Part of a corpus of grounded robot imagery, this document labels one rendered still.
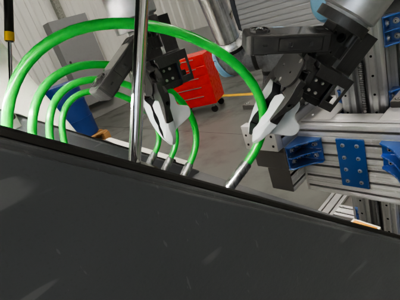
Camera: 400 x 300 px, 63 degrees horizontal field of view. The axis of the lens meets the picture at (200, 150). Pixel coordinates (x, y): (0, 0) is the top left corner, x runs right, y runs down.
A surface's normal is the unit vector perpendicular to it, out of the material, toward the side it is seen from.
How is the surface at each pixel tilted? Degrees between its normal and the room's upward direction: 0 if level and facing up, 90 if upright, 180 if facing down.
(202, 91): 90
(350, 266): 90
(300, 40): 101
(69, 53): 90
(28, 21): 90
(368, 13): 105
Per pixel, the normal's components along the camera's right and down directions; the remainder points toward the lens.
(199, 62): -0.32, 0.46
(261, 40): 0.06, 0.55
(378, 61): -0.67, 0.47
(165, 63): 0.59, 0.15
